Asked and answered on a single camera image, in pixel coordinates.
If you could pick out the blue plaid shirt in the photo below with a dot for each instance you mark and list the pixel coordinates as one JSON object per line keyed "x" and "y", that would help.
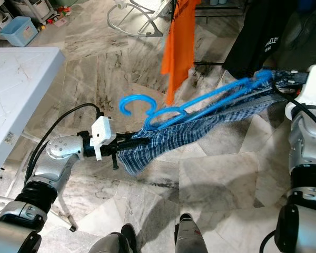
{"x": 179, "y": 139}

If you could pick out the blue plastic clothes hanger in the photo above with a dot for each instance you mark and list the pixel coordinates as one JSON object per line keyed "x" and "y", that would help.
{"x": 137, "y": 97}

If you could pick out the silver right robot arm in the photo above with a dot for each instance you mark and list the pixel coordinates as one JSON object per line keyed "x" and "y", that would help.
{"x": 305, "y": 153}

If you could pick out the white plastic folding table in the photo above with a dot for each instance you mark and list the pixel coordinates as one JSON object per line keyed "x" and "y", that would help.
{"x": 21, "y": 95}

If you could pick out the black t-shirt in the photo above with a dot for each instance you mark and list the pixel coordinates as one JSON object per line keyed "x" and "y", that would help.
{"x": 253, "y": 47}

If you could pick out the light blue plastic basket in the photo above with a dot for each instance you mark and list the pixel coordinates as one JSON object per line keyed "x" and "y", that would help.
{"x": 19, "y": 31}

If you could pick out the white drawer rack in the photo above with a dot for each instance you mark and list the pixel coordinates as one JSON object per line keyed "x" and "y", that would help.
{"x": 0, "y": 16}
{"x": 34, "y": 8}

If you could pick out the small colourful toy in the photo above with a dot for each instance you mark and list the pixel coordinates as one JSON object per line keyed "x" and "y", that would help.
{"x": 48, "y": 19}

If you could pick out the pink paper card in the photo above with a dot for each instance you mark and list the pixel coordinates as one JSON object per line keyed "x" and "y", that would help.
{"x": 59, "y": 23}

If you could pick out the silver left robot leg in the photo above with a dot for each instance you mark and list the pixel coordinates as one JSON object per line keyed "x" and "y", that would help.
{"x": 110, "y": 243}

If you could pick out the silver robot leg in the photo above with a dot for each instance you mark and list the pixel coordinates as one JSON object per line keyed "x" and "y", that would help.
{"x": 110, "y": 243}
{"x": 192, "y": 240}

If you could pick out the orange t-shirt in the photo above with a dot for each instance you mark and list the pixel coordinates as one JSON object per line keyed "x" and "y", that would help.
{"x": 181, "y": 47}

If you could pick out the silver right robot leg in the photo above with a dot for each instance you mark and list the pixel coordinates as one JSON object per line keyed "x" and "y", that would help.
{"x": 192, "y": 240}

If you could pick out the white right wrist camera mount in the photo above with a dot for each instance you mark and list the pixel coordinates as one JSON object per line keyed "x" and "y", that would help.
{"x": 313, "y": 87}

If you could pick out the white tubular metal frame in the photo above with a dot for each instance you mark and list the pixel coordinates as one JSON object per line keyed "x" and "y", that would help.
{"x": 152, "y": 32}

